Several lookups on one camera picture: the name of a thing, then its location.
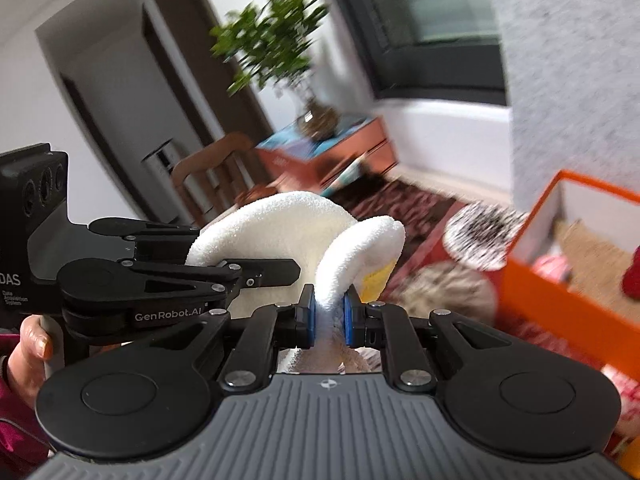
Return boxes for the white fluffy towel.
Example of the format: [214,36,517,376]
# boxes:
[186,191,406,374]

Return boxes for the pink wet wipes pack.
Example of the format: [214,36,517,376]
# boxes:
[532,254,572,283]

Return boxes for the beige terry towel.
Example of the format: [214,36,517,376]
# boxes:
[553,220,639,323]

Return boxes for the red terry towel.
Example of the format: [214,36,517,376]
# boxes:
[620,247,640,301]

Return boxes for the person's left hand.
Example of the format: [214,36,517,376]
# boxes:
[6,315,53,408]

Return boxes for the red patterned plush tablecloth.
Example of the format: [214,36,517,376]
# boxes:
[331,176,639,478]

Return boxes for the wooden chair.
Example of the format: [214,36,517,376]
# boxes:
[170,131,271,228]

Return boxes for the copper storage boxes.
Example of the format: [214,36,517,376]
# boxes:
[256,114,397,193]

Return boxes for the striped paper tube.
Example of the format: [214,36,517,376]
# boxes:
[320,155,369,197]

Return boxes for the orange cardboard box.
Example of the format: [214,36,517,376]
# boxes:
[498,170,639,378]

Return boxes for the potted green plant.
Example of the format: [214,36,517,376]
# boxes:
[209,0,340,142]

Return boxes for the dark window frame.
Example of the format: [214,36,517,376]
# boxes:
[335,0,508,106]

